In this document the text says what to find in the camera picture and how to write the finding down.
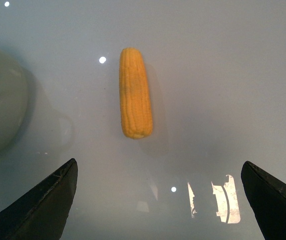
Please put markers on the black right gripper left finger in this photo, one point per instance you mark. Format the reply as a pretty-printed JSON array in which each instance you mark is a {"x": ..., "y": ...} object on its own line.
[{"x": 42, "y": 212}]

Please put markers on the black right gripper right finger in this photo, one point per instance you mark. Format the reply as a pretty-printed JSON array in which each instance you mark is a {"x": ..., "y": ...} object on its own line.
[{"x": 267, "y": 198}]

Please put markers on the yellow corn cob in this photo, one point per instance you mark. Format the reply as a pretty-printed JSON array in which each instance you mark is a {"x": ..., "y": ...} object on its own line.
[{"x": 135, "y": 104}]

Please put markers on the white electric cooking pot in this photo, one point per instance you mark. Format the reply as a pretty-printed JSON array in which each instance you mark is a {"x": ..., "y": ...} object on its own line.
[{"x": 13, "y": 98}]

